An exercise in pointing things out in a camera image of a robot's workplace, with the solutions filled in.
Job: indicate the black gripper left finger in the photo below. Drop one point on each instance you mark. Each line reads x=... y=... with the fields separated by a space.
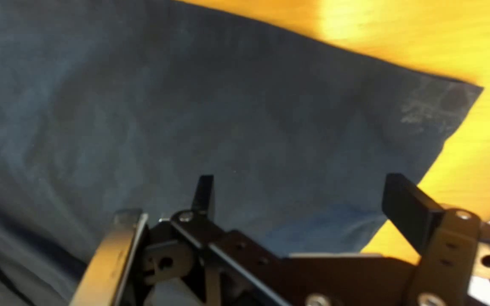
x=203 y=196

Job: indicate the dark navy shirt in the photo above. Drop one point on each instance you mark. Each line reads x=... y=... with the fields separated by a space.
x=200 y=113

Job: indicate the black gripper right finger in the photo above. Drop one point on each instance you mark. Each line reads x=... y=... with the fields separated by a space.
x=407 y=206

